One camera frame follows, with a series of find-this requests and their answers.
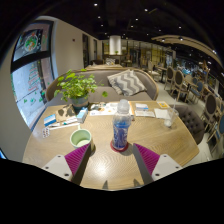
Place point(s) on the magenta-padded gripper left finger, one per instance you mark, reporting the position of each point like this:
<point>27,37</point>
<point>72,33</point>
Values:
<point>75,160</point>

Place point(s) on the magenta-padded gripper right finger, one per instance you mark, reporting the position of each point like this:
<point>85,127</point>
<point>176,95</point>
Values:
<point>148,160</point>

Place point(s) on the clear blue-labelled water bottle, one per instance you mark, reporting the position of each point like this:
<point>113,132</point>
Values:
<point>120,130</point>

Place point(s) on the light green cup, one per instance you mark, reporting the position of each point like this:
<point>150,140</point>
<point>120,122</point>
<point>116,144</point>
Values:
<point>80,135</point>

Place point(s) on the blister pack of pills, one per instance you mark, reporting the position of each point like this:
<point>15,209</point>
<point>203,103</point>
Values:
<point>46,132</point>

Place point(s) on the light blue tissue pack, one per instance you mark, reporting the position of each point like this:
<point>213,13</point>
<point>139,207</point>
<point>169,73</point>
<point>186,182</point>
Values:
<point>82,115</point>

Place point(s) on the white printed sheet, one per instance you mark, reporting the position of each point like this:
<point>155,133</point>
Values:
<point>144,113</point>

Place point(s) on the small blue box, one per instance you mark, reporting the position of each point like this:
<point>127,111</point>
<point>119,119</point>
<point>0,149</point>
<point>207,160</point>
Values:
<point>50,120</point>

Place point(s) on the white napkin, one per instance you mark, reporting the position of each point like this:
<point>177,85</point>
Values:
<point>161,113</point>

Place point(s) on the blue and white leaflet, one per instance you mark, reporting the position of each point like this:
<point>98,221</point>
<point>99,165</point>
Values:
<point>141,106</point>

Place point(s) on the yellow card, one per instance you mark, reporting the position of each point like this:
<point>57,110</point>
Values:
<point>163,104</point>

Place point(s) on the grey tufted chair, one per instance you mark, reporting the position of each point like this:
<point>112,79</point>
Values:
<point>191,121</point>

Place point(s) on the white printed papers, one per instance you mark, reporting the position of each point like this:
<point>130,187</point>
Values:
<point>103,109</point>

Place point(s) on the potted green plant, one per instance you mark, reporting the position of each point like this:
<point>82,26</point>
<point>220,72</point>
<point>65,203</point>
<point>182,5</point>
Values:
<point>75,86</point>

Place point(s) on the grey curved sofa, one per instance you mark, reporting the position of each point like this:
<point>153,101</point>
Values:
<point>100,78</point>

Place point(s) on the group of ceiling lights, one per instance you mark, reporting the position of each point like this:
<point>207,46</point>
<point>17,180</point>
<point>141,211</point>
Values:
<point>95,4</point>

